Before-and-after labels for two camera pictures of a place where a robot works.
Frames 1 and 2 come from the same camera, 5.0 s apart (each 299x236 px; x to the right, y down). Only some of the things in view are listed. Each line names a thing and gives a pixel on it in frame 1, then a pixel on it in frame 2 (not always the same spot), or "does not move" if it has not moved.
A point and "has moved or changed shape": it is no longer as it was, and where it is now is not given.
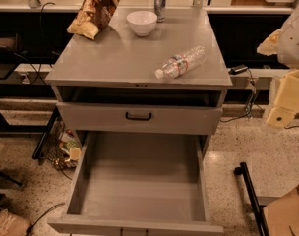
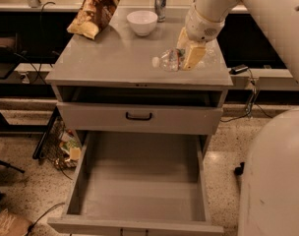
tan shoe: [8, 224] does not move
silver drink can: [159, 3] does not move
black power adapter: [239, 69] does not move
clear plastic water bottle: [182, 62] has moved or changed shape
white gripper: [294, 43] to [199, 29]
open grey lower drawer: [140, 183] does not move
